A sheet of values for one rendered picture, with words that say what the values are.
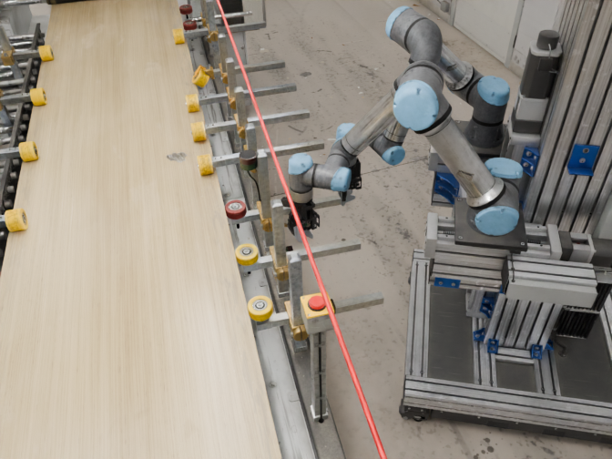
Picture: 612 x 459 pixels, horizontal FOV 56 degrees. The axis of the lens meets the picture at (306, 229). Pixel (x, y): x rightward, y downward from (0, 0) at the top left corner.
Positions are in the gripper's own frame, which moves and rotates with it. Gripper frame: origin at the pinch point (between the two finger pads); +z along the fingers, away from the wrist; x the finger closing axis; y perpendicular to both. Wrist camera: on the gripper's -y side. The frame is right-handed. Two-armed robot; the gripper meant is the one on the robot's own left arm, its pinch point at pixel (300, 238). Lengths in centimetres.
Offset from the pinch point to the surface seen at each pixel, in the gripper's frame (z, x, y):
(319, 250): 7.1, 5.8, 3.3
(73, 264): 2, -70, -36
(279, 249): -2.3, -10.1, 2.4
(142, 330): 2, -61, 4
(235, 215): 2.4, -11.5, -26.6
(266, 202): -2.5, -1.0, -20.9
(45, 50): -5, -33, -195
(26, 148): -5, -65, -106
